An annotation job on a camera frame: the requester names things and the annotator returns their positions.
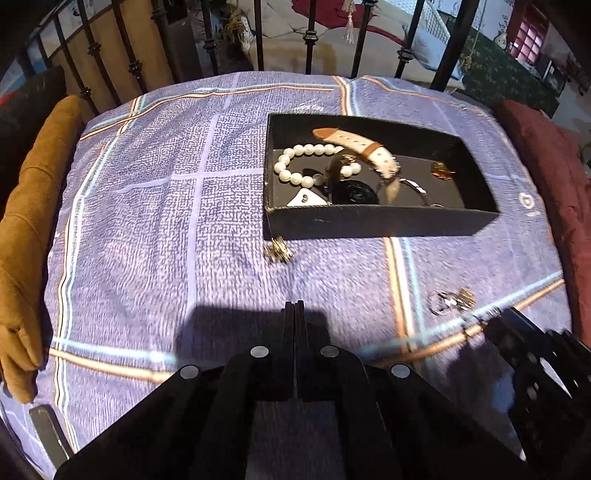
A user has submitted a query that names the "red window frame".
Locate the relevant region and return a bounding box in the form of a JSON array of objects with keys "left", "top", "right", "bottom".
[{"left": 507, "top": 1, "right": 549, "bottom": 65}]

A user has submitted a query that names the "wooden panel door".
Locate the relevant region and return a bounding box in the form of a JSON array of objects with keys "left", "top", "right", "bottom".
[{"left": 40, "top": 1, "right": 174, "bottom": 119}]

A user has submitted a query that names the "white earring card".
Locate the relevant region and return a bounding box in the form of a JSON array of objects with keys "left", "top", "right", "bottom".
[{"left": 287, "top": 188, "right": 328, "bottom": 207}]

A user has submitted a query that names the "dark red pillow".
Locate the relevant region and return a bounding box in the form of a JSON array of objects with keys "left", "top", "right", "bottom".
[{"left": 493, "top": 100, "right": 590, "bottom": 345}]

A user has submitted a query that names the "black iron bed frame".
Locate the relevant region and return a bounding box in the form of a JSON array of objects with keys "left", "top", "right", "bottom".
[{"left": 18, "top": 0, "right": 482, "bottom": 116}]

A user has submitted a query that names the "purple patterned bed sheet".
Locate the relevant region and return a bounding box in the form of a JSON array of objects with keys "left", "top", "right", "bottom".
[{"left": 36, "top": 72, "right": 571, "bottom": 448}]

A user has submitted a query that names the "white pearl bracelet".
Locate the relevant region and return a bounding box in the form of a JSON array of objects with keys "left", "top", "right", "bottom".
[{"left": 272, "top": 142, "right": 363, "bottom": 189}]

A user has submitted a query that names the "black jewelry tray box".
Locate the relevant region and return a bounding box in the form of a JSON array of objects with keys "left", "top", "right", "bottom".
[{"left": 263, "top": 113, "right": 500, "bottom": 240}]

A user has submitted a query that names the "green patterned carpet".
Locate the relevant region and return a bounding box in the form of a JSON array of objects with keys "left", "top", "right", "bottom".
[{"left": 460, "top": 21, "right": 559, "bottom": 117}]

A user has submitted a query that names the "black flat strap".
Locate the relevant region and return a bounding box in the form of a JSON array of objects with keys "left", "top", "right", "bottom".
[{"left": 28, "top": 405, "right": 75, "bottom": 470}]

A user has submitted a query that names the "black round beaded ornament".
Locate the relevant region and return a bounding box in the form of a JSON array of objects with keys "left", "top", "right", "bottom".
[{"left": 331, "top": 180, "right": 379, "bottom": 205}]

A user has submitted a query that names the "mustard yellow cushion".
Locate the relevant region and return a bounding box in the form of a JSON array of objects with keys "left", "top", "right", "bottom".
[{"left": 1, "top": 95, "right": 83, "bottom": 404}]

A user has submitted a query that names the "cream tassel rope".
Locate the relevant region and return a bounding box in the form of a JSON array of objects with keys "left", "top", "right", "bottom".
[{"left": 341, "top": 0, "right": 358, "bottom": 45}]

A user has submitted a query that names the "gold ornate earring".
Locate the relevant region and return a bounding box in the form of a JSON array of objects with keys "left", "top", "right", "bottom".
[{"left": 263, "top": 236, "right": 294, "bottom": 264}]

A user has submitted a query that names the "gold brown brooch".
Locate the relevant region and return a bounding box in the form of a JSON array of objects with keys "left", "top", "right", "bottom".
[{"left": 431, "top": 161, "right": 454, "bottom": 181}]

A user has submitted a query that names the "silver ring gold charm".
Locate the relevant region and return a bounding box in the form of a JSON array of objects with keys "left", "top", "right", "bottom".
[{"left": 428, "top": 287, "right": 477, "bottom": 316}]

